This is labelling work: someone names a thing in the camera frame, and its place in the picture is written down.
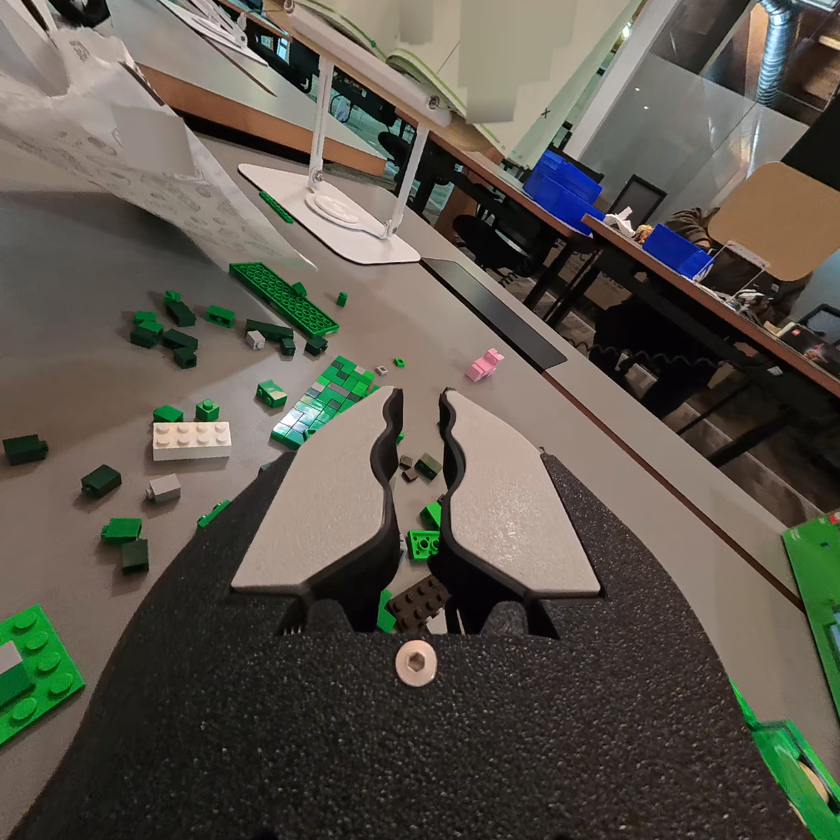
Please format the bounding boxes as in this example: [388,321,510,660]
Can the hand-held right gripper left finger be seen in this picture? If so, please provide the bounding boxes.
[230,386,404,632]

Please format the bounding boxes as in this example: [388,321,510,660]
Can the black desk cable flap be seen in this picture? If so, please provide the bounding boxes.
[419,257,568,374]

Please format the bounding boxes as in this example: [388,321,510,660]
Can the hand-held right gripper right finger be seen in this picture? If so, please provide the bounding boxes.
[437,387,602,632]

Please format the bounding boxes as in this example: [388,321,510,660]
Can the large green board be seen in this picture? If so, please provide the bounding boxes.
[781,511,840,718]

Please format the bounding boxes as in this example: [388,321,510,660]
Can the coiled black cable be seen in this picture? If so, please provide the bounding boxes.
[589,343,721,396]

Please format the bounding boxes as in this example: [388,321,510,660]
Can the wood-edged grey table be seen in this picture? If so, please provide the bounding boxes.
[105,0,389,177]

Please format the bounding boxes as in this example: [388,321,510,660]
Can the white paper sheets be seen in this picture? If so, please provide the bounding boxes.
[157,0,271,68]

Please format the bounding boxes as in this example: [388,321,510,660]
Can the long green studded plate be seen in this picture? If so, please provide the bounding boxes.
[229,262,340,337]

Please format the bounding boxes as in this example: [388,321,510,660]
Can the white desk lamp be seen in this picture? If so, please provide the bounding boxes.
[238,0,454,265]

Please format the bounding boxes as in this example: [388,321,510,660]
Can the black framed screen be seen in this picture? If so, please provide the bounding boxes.
[606,173,669,228]

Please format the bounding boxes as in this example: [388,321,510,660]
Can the green tiled mosaic plate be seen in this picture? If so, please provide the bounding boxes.
[270,355,377,451]

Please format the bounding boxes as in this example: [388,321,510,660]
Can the black office chair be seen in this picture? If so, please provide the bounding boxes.
[377,128,462,211]
[451,200,547,280]

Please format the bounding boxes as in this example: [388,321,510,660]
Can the printed instruction sheet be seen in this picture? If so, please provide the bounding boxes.
[0,26,319,271]

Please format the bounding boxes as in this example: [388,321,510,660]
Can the white two-by-four brick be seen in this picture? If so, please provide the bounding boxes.
[152,420,232,462]

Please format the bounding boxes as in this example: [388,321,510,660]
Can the brown-edged table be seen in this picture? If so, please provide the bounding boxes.
[581,214,840,467]
[420,112,597,309]

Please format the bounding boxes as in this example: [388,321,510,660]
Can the beige board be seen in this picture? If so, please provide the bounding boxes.
[707,161,840,282]

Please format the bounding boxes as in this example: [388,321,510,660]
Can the dark brown studded plate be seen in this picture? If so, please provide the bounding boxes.
[386,575,451,635]

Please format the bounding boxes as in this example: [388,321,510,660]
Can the silver ventilation duct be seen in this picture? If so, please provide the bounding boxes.
[754,0,805,108]

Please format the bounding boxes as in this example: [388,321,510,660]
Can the bright green square plate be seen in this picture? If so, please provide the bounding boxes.
[0,603,87,747]

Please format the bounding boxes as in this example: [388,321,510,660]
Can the blue storage bin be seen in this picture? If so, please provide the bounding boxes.
[541,149,604,202]
[641,222,715,282]
[522,171,606,235]

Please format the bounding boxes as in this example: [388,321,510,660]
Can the grey desk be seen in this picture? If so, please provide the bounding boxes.
[0,128,808,821]

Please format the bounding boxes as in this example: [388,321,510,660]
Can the green printed packaging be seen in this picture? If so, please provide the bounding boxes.
[730,681,832,832]

